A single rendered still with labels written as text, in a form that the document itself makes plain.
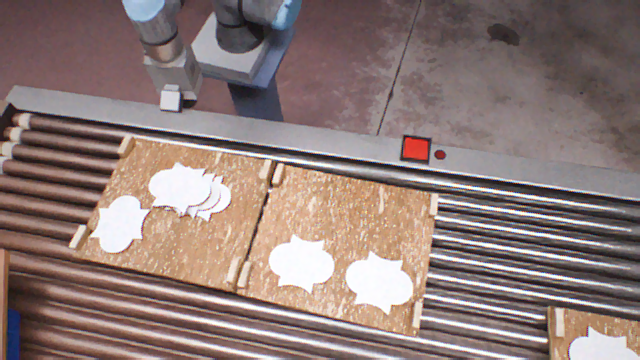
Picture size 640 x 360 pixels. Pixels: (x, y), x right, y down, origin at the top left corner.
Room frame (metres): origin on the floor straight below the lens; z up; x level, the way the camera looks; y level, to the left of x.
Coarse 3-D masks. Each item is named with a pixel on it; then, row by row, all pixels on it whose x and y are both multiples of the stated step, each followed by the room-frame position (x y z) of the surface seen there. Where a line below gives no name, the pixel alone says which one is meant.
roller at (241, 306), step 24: (24, 264) 0.43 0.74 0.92; (48, 264) 0.42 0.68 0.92; (72, 264) 0.42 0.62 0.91; (120, 288) 0.35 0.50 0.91; (144, 288) 0.34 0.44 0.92; (168, 288) 0.34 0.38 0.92; (192, 288) 0.34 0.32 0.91; (240, 312) 0.27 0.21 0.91; (264, 312) 0.27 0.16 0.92; (288, 312) 0.26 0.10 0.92; (360, 336) 0.20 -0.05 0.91; (384, 336) 0.19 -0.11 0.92; (432, 336) 0.19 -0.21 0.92
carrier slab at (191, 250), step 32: (128, 160) 0.69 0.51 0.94; (160, 160) 0.68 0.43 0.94; (192, 160) 0.67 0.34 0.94; (224, 160) 0.67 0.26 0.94; (256, 160) 0.66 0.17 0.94; (128, 192) 0.59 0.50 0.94; (256, 192) 0.56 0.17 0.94; (96, 224) 0.51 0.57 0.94; (160, 224) 0.50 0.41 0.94; (192, 224) 0.49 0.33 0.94; (224, 224) 0.48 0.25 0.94; (96, 256) 0.43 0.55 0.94; (128, 256) 0.42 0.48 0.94; (160, 256) 0.41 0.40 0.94; (192, 256) 0.41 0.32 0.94; (224, 256) 0.40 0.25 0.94; (224, 288) 0.32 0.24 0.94
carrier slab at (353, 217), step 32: (288, 192) 0.56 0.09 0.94; (320, 192) 0.55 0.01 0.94; (352, 192) 0.54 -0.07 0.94; (384, 192) 0.53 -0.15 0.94; (416, 192) 0.53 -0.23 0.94; (288, 224) 0.47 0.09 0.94; (320, 224) 0.46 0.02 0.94; (352, 224) 0.46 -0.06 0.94; (384, 224) 0.45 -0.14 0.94; (416, 224) 0.44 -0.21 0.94; (256, 256) 0.39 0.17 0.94; (352, 256) 0.37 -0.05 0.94; (384, 256) 0.37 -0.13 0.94; (416, 256) 0.36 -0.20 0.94; (256, 288) 0.32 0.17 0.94; (288, 288) 0.31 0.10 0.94; (320, 288) 0.31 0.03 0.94; (416, 288) 0.29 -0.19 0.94; (352, 320) 0.23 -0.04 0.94; (384, 320) 0.22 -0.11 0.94
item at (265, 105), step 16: (288, 32) 1.19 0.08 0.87; (272, 48) 1.12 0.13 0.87; (288, 48) 1.13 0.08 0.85; (272, 64) 1.05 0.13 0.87; (224, 80) 1.01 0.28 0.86; (256, 80) 0.99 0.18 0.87; (272, 80) 1.00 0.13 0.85; (240, 96) 1.06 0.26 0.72; (256, 96) 1.05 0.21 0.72; (272, 96) 1.08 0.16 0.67; (240, 112) 1.07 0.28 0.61; (256, 112) 1.05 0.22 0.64; (272, 112) 1.07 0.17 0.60
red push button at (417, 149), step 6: (408, 138) 0.69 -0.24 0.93; (408, 144) 0.67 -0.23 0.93; (414, 144) 0.67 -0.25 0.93; (420, 144) 0.67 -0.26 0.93; (426, 144) 0.67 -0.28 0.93; (408, 150) 0.66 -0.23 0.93; (414, 150) 0.65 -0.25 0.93; (420, 150) 0.65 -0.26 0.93; (426, 150) 0.65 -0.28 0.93; (408, 156) 0.64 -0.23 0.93; (414, 156) 0.64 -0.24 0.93; (420, 156) 0.63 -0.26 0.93; (426, 156) 0.63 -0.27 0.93
